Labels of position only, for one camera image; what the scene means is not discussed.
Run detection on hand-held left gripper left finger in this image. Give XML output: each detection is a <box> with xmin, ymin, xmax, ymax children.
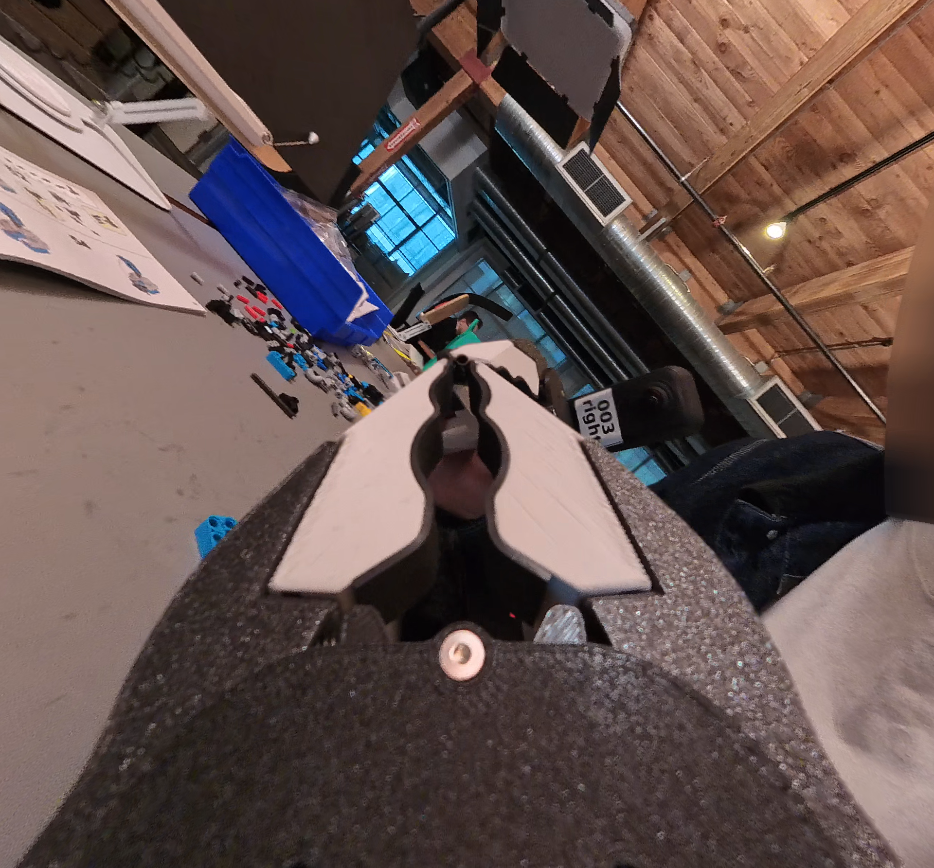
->
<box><xmin>266</xmin><ymin>359</ymin><xmax>448</xmax><ymax>624</ymax></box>

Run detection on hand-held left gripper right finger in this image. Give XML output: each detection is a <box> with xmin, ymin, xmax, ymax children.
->
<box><xmin>467</xmin><ymin>359</ymin><xmax>654</xmax><ymax>641</ymax></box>

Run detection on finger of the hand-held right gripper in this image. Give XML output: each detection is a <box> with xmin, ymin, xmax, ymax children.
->
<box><xmin>467</xmin><ymin>339</ymin><xmax>541</xmax><ymax>391</ymax></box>
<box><xmin>441</xmin><ymin>408</ymin><xmax>483</xmax><ymax>455</ymax></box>

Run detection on person's right forearm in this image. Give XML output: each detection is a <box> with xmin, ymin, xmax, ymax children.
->
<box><xmin>649</xmin><ymin>430</ymin><xmax>887</xmax><ymax>610</ymax></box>

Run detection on grey desk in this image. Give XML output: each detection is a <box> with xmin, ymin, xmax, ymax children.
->
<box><xmin>0</xmin><ymin>106</ymin><xmax>410</xmax><ymax>868</ymax></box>

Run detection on person's right hand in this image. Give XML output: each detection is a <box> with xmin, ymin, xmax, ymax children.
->
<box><xmin>431</xmin><ymin>454</ymin><xmax>497</xmax><ymax>519</ymax></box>

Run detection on black brick axle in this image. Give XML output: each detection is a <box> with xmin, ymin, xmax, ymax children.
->
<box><xmin>250</xmin><ymin>372</ymin><xmax>300</xmax><ymax>418</ymax></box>

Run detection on white vent grille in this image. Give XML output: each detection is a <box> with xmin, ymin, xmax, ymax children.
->
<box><xmin>558</xmin><ymin>142</ymin><xmax>632</xmax><ymax>223</ymax></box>
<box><xmin>752</xmin><ymin>378</ymin><xmax>822</xmax><ymax>439</ymax></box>

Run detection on pile of small brick pieces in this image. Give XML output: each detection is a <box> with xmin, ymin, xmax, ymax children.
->
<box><xmin>206</xmin><ymin>273</ymin><xmax>398</xmax><ymax>420</ymax></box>

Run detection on large paned window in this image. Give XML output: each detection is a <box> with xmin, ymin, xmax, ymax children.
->
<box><xmin>343</xmin><ymin>153</ymin><xmax>457</xmax><ymax>274</ymax></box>

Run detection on black ceiling pipe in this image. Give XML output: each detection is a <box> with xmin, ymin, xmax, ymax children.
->
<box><xmin>616</xmin><ymin>102</ymin><xmax>887</xmax><ymax>423</ymax></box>

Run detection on clear plastic bag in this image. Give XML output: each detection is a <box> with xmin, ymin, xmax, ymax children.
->
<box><xmin>281</xmin><ymin>186</ymin><xmax>366</xmax><ymax>293</ymax></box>

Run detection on blue storage bin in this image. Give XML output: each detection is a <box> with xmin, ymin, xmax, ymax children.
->
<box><xmin>188</xmin><ymin>137</ymin><xmax>395</xmax><ymax>345</ymax></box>

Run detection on white shirt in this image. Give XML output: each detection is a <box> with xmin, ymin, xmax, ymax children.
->
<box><xmin>762</xmin><ymin>518</ymin><xmax>934</xmax><ymax>868</ymax></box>

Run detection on grey light panel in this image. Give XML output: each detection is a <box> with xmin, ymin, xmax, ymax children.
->
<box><xmin>474</xmin><ymin>0</ymin><xmax>636</xmax><ymax>147</ymax></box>

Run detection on open instruction booklet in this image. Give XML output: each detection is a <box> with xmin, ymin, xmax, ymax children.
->
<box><xmin>0</xmin><ymin>146</ymin><xmax>207</xmax><ymax>316</ymax></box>

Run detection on silver ventilation duct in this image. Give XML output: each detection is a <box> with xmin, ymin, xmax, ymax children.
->
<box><xmin>496</xmin><ymin>95</ymin><xmax>826</xmax><ymax>439</ymax></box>

